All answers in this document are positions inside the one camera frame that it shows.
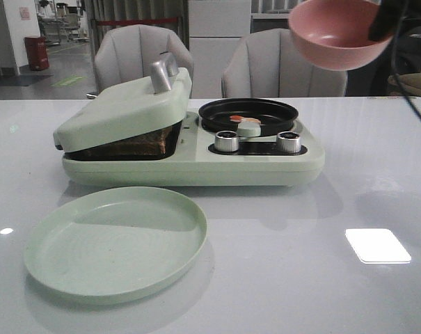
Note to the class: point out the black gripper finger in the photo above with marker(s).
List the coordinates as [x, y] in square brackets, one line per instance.
[386, 19]

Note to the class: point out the pink bowl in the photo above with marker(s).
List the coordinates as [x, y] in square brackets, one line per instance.
[333, 35]

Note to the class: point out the orange shrimp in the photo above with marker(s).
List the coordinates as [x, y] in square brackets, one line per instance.
[239, 119]

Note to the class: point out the bread slice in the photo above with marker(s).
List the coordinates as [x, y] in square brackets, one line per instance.
[151, 143]

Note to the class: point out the green sandwich maker lid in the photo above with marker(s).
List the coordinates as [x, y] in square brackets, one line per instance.
[123, 111]

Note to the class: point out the green breakfast maker base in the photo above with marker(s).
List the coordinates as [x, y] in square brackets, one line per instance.
[193, 164]

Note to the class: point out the beige cushion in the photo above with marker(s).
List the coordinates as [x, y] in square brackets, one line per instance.
[410, 82]

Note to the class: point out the right grey upholstered chair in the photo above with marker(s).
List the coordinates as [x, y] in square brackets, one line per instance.
[267, 64]

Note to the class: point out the grey upholstered chair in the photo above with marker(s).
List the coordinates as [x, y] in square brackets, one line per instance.
[267, 64]
[126, 54]

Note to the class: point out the black round frying pan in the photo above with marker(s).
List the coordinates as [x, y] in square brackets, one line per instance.
[274, 116]

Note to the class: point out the right silver control knob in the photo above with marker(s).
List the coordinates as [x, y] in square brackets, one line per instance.
[288, 142]

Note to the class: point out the silver control knob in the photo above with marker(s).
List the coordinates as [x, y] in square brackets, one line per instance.
[226, 141]
[288, 142]

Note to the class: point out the white cabinet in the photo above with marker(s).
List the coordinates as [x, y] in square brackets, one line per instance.
[215, 28]

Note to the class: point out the left silver control knob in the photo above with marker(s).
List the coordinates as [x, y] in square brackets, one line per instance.
[226, 141]

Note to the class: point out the left grey upholstered chair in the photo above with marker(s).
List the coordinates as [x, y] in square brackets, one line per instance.
[126, 54]

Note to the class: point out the light green plate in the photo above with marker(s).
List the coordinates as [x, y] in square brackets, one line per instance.
[116, 245]

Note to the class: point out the red bin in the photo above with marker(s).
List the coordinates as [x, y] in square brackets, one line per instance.
[36, 53]

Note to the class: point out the dark floor mat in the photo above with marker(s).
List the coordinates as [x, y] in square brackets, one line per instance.
[21, 80]

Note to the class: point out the silver lid handle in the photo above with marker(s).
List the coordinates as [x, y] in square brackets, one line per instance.
[162, 72]

